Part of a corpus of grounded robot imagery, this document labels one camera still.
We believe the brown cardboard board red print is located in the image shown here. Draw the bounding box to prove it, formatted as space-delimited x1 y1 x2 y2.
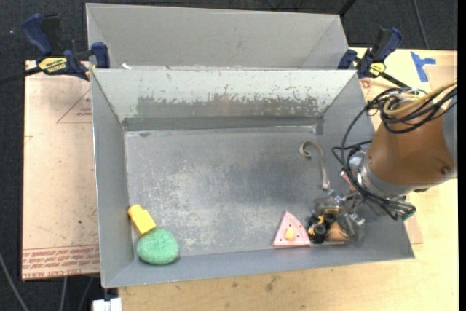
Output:
20 60 425 281

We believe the pink triangular toy slice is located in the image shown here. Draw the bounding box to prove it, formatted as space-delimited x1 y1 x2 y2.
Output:
272 210 311 248

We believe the yellow plastic bottle-shaped block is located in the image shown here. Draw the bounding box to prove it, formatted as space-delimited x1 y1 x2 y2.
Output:
127 203 157 237

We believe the yellow and black toy vehicle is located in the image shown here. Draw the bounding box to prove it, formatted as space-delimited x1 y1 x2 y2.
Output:
307 209 342 244

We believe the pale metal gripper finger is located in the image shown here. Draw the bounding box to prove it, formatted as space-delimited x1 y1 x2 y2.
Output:
344 213 366 243
314 193 342 211

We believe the tan rounded toy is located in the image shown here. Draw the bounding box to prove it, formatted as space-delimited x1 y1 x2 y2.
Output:
325 221 351 243

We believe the tan strap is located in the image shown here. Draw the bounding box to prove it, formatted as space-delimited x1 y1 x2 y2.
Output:
299 141 331 191

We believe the green round scrubber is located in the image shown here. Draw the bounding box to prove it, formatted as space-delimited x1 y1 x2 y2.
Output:
136 228 180 266

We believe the grey metal bin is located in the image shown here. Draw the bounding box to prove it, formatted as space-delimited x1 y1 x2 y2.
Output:
85 2 416 289

